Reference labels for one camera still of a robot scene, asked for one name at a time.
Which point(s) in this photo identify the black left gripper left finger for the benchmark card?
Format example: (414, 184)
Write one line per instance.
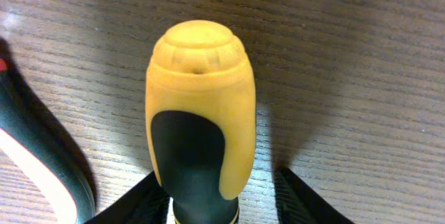
(145, 203)

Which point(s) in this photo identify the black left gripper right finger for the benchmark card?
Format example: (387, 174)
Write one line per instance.
(297, 203)

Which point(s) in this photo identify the yellow black stubby screwdriver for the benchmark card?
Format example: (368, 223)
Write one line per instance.
(200, 111)

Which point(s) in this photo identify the orange handled pliers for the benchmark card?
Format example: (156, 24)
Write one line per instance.
(42, 158)

